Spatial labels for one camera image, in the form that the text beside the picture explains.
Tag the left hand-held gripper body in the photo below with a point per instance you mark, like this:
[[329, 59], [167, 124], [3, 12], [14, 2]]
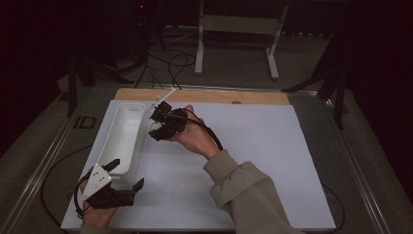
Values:
[[96, 182]]

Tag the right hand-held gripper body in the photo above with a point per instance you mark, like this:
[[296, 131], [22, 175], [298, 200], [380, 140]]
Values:
[[173, 122]]

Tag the long white plastic bin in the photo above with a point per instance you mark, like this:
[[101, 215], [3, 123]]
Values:
[[123, 136]]

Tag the person's right hand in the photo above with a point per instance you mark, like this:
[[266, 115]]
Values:
[[196, 136]]

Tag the person's left hand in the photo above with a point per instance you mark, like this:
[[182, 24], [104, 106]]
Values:
[[96, 217]]

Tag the white table sheet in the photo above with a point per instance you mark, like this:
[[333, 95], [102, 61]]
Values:
[[259, 146]]

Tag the black tripod stand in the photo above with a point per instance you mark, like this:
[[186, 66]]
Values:
[[76, 74], [337, 87]]

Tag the white metal stand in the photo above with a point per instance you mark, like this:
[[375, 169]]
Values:
[[240, 24]]

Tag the metal floor rail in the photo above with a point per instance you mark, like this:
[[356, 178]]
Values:
[[360, 169], [227, 88], [39, 165]]

